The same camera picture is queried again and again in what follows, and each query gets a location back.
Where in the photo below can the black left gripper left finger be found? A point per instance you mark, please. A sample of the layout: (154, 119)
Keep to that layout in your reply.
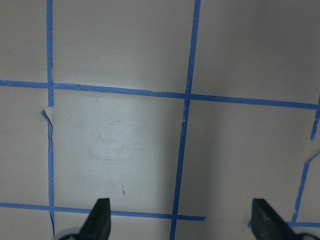
(98, 223)

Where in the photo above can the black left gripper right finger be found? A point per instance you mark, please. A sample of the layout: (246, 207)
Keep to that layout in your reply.
(266, 224)

